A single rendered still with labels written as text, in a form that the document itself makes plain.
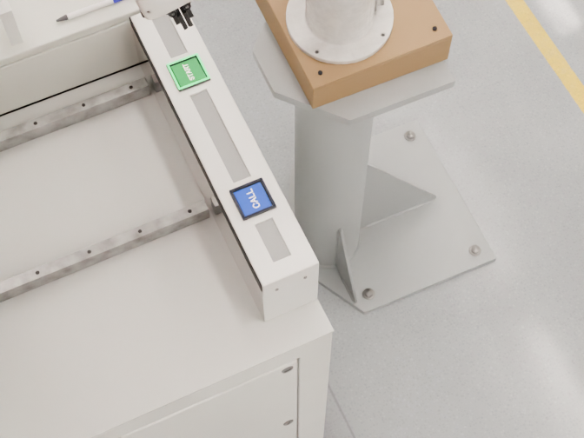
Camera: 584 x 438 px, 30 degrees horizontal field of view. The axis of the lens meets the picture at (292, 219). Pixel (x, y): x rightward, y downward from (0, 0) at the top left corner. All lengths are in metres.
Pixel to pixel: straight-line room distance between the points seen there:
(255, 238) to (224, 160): 0.15
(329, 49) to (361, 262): 0.89
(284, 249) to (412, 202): 1.12
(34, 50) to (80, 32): 0.08
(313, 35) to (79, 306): 0.61
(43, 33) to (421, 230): 1.21
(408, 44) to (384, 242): 0.88
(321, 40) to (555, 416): 1.13
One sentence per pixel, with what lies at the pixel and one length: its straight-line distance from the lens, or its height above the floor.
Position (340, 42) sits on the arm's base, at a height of 0.91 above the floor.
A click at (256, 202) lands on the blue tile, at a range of 1.68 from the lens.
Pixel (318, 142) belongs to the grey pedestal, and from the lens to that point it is 2.17.
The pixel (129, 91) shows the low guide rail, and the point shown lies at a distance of 1.94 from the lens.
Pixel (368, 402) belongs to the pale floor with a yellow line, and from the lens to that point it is 2.57.
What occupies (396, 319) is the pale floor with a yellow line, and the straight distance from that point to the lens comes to 2.65.
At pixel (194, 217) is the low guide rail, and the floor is 0.84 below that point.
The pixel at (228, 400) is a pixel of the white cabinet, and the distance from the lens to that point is 1.82.
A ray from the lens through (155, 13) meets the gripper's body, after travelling 1.62.
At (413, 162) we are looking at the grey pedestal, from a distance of 2.82.
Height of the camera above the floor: 2.45
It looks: 63 degrees down
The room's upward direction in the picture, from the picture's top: straight up
